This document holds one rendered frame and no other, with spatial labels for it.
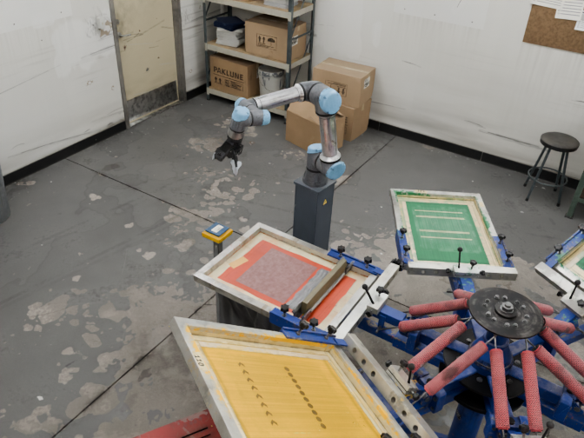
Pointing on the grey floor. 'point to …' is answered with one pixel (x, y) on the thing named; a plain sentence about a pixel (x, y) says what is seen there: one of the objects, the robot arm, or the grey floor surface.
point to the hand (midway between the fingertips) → (223, 168)
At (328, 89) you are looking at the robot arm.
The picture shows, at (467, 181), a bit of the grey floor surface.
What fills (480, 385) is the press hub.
